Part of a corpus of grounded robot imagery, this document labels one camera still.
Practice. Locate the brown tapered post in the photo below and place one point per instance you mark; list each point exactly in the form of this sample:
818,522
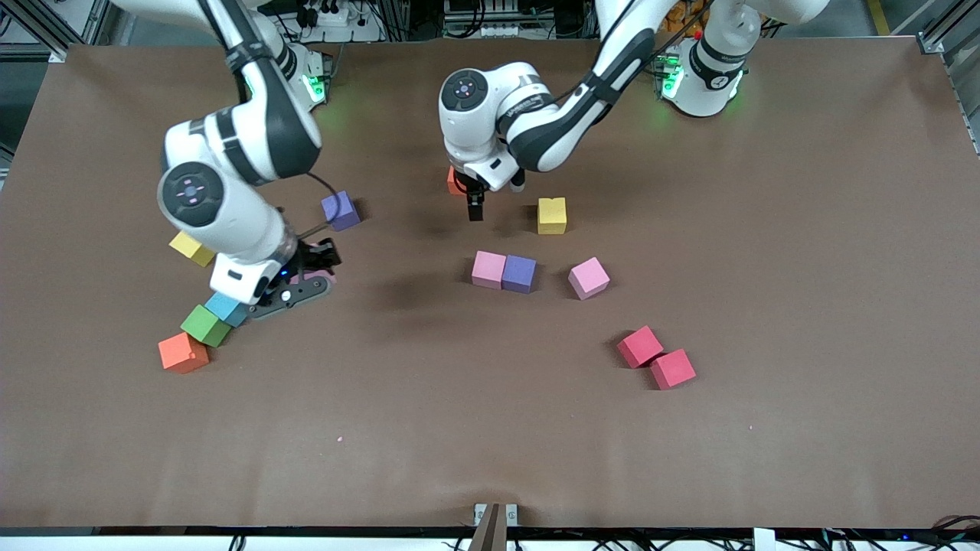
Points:
490,532

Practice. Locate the green foam block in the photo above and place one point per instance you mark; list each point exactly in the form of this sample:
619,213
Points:
204,325

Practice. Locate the purple foam block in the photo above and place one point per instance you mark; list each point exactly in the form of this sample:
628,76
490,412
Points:
519,273
341,211

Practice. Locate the pile of orange objects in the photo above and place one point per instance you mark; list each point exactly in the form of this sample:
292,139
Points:
689,24

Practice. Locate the pink foam block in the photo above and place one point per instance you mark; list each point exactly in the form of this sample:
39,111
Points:
488,269
589,278
318,274

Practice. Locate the brown table cover sheet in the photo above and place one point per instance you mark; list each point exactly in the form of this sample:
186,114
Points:
459,428

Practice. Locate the light blue foam block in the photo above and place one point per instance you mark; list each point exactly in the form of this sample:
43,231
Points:
223,308

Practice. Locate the orange foam block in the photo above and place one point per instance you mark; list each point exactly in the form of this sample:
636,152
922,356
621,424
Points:
182,353
455,182

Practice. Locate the yellow foam block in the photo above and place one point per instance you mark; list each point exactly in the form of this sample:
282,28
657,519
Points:
187,246
552,216

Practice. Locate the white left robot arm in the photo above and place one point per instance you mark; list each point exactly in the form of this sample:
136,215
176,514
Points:
490,107

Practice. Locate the grey metal bracket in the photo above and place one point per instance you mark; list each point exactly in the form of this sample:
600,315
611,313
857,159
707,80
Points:
511,514

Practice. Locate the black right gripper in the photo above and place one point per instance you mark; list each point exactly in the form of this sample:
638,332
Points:
315,255

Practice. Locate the red foam block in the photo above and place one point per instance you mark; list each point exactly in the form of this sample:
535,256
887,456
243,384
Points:
639,346
672,369

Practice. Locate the white paper tag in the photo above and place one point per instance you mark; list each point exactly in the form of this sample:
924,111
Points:
764,540

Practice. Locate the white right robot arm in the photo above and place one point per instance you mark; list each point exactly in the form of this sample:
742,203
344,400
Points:
230,222

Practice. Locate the white power strip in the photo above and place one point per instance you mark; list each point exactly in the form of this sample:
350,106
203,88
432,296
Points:
490,32
333,17

